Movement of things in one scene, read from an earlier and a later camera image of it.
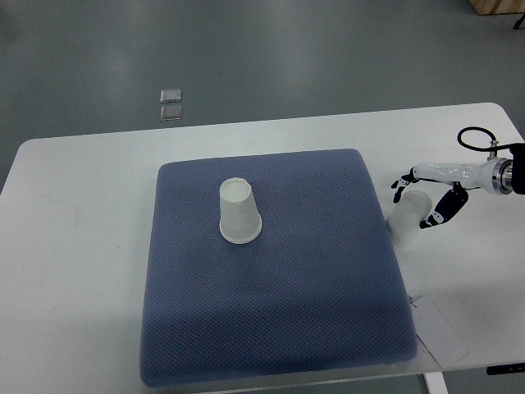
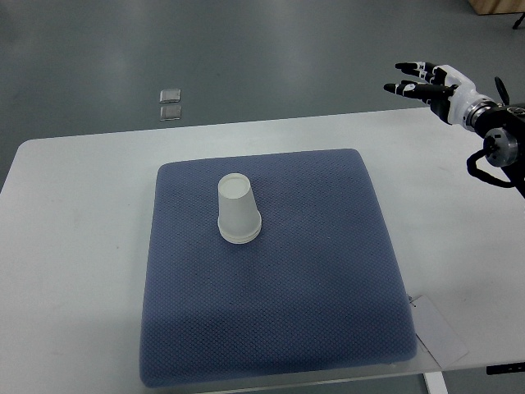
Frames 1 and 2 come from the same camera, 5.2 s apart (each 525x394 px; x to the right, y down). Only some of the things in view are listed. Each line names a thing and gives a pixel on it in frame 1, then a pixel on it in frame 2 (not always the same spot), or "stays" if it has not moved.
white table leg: [435, 383] stays
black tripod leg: [519, 21] stays
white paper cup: [404, 220] -> [239, 217]
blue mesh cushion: [272, 262] stays
